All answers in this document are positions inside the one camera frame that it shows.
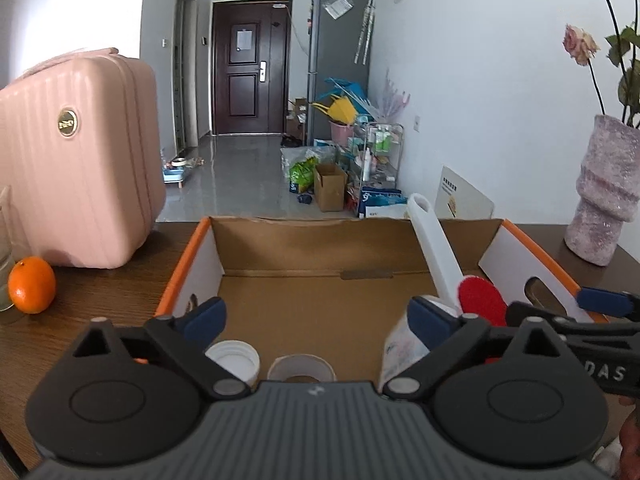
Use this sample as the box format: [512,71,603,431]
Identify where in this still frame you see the blue pet bowl stand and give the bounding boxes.
[162,157,193,188]

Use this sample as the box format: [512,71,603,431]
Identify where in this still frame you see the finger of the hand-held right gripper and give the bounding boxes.
[576,287,640,321]
[505,301,640,346]

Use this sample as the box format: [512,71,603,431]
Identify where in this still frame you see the pink suitcase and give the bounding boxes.
[0,48,167,268]

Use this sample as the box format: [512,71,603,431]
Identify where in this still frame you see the white tape roll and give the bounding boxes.
[267,354,337,383]

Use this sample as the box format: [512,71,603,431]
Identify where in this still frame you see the blue and white package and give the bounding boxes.
[357,187,408,219]

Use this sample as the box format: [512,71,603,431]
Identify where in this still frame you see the grey refrigerator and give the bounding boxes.
[306,0,373,147]

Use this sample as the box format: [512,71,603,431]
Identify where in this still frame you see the grey side door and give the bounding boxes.
[175,0,198,153]

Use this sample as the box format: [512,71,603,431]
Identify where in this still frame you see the bunch of dried pink roses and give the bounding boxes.
[562,0,640,128]

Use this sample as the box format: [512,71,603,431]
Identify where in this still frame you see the stacked brown cartons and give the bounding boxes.
[287,98,308,138]

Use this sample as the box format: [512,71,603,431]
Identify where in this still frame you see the pink bucket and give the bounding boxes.
[328,120,357,147]

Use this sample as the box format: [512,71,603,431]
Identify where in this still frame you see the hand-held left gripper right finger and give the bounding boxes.
[382,296,566,402]

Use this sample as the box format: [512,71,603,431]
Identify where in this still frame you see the clear folded umbrella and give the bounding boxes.
[354,0,375,65]

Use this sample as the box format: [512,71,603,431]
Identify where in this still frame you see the green bag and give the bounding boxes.
[289,156,321,195]

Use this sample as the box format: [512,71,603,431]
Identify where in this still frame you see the dark brown door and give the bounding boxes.
[211,0,293,136]

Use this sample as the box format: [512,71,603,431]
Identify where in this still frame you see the pale purple textured vase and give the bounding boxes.
[565,115,640,267]

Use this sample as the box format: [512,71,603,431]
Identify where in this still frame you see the white lint brush red pad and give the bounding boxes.
[406,193,508,363]

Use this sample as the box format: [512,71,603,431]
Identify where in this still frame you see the metal wire rack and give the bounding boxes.
[345,122,405,196]

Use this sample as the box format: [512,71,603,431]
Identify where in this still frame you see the white ridged jar lid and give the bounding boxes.
[205,341,261,386]

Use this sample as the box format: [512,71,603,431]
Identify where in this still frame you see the open brown cardboard carton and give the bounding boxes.
[313,163,349,212]

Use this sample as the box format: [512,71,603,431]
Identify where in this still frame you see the white board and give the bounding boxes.
[434,165,496,221]

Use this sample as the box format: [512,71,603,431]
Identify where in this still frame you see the person's right hand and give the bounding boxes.
[619,394,640,480]

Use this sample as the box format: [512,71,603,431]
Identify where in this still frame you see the orange fruit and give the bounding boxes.
[7,256,57,315]

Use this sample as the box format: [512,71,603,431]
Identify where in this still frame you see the clear glass cup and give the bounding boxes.
[0,185,26,311]

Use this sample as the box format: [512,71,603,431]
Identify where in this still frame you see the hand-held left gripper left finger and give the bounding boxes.
[72,296,261,402]

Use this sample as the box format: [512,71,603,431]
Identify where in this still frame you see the red cardboard box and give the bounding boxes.
[154,216,608,391]

